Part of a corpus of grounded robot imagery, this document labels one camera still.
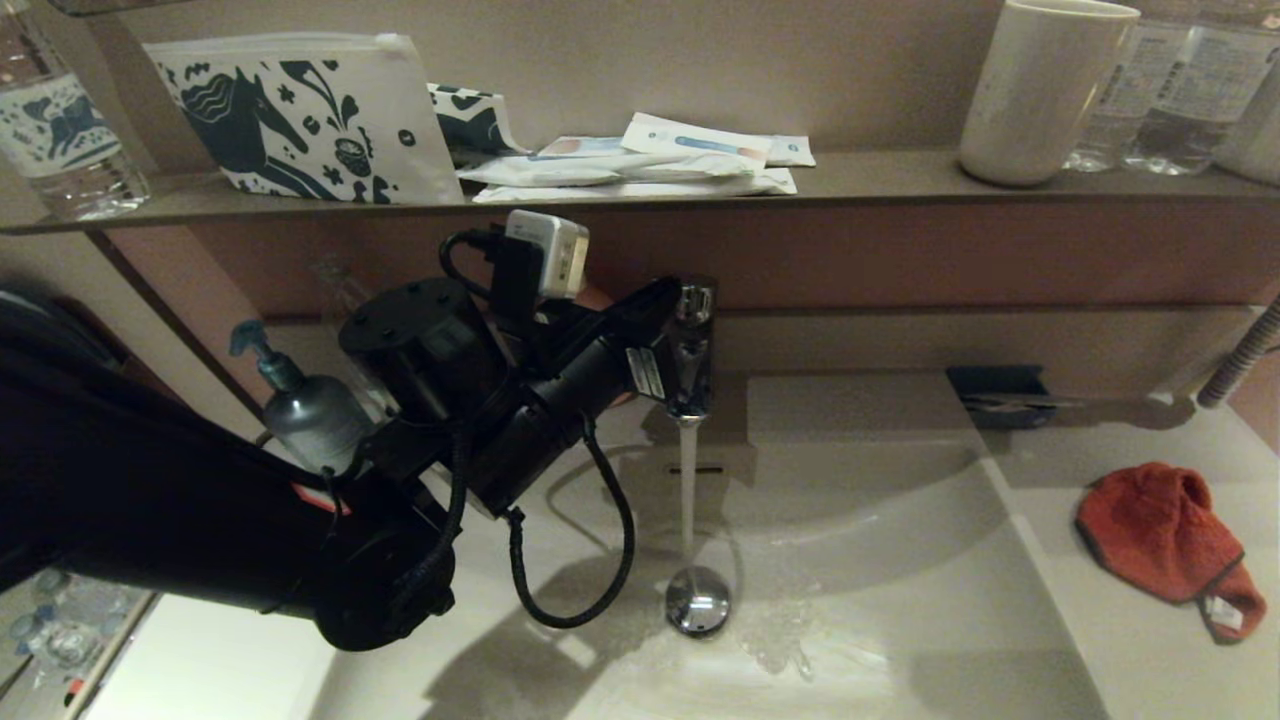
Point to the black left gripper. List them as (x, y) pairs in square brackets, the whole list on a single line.
[(560, 420)]

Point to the chrome lever faucet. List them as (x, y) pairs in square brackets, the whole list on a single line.
[(695, 370)]

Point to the orange-red microfibre cloth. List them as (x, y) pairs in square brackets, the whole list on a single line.
[(1150, 530)]

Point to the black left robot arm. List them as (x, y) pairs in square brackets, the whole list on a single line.
[(150, 500)]

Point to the white ceramic sink basin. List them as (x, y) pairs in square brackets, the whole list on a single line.
[(900, 600)]

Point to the flat white sachet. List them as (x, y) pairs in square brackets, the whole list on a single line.
[(640, 190)]

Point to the long white sachet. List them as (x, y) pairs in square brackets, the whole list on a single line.
[(555, 172)]

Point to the white sachet with pink print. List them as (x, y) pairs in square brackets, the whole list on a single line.
[(580, 147)]

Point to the white toothbrush sachet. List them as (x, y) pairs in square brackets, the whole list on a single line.
[(690, 137)]

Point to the small white patterned pouch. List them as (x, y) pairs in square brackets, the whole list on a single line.
[(470, 120)]

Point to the chrome drain stopper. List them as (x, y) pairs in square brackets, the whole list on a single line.
[(698, 600)]

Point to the white horse print pouch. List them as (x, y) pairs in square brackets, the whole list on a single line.
[(395, 105)]

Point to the dark teal box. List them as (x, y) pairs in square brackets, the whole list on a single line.
[(990, 385)]

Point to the dark teal pump bottle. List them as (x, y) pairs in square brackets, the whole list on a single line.
[(300, 415)]

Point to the white ceramic cup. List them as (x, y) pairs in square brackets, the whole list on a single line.
[(1258, 140), (1035, 100)]

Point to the clear water bottle white label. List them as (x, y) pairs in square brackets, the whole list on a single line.
[(1108, 130), (1195, 100)]

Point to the water bottle blue print label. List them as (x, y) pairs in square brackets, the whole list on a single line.
[(65, 130)]

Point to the shrink-wrapped water bottle pack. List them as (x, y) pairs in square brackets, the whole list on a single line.
[(70, 640)]

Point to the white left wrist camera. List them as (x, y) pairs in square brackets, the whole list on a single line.
[(550, 255)]

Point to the brown wall shelf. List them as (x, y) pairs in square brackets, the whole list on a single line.
[(880, 183)]

